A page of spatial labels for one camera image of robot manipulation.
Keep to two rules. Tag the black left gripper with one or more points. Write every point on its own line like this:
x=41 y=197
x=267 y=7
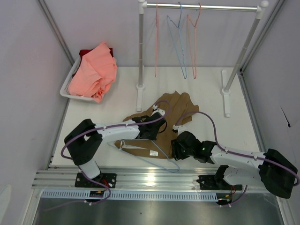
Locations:
x=153 y=137

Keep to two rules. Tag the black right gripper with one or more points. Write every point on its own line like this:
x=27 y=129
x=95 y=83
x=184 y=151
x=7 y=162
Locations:
x=176 y=149

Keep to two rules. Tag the blue wire hanger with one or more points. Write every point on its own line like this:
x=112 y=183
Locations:
x=112 y=144
x=179 y=50

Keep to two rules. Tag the tan pleated skirt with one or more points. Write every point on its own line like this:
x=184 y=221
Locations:
x=161 y=147

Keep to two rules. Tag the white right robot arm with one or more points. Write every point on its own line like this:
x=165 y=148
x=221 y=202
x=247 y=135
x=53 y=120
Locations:
x=270 y=170

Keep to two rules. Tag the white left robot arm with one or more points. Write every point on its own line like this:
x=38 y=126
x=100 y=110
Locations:
x=84 y=141

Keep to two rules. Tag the salmon pink garment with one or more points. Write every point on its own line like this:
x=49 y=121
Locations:
x=95 y=75

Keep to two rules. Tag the white perforated laundry basket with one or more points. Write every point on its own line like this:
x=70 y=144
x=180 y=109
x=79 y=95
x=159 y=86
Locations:
x=64 y=89

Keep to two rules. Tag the dark red garment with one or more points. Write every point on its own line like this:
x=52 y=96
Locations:
x=83 y=52

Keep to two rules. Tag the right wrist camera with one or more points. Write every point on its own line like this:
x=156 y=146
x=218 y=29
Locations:
x=179 y=129

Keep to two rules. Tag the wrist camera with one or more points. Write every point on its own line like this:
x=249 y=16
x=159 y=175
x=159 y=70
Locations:
x=156 y=109
x=179 y=129

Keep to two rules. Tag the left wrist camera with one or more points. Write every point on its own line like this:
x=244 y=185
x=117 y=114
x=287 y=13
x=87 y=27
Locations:
x=156 y=109

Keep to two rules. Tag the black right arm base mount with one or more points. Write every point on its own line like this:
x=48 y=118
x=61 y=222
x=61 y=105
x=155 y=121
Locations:
x=216 y=181

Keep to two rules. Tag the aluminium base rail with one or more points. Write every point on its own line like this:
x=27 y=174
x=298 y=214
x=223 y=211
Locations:
x=140 y=179

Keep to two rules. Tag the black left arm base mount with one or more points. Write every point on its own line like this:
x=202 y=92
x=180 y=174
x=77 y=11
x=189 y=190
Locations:
x=108 y=179

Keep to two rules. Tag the slotted white cable duct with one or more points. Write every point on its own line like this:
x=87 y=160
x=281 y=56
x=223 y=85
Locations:
x=130 y=195

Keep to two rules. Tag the pink wire hanger right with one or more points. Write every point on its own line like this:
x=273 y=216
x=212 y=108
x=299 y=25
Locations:
x=192 y=40

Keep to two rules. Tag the pink wire hanger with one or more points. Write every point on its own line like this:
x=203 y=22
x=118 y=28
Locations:
x=192 y=40
x=156 y=40

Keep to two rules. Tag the pink wire hanger left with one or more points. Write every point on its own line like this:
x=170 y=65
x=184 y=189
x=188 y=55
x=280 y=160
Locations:
x=156 y=40

